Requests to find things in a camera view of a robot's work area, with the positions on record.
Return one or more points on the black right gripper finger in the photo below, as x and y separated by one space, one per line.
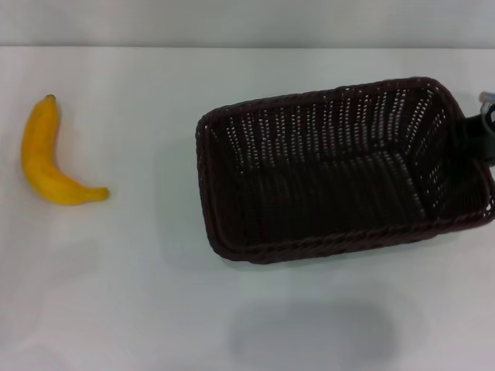
477 139

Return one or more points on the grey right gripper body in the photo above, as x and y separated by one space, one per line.
488 96

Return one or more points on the yellow banana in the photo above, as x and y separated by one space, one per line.
38 162

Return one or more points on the dark woven rectangular basket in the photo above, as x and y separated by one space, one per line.
328 185

